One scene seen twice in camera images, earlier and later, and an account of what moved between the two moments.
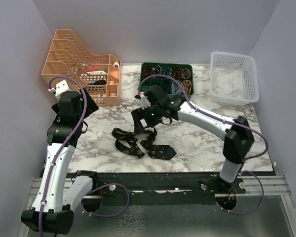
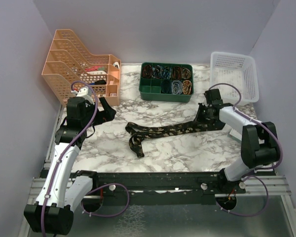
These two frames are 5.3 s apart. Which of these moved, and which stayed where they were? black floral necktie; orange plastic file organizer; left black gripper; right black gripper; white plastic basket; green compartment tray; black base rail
Moved: left black gripper; black floral necktie; right black gripper
Stayed: white plastic basket; orange plastic file organizer; green compartment tray; black base rail
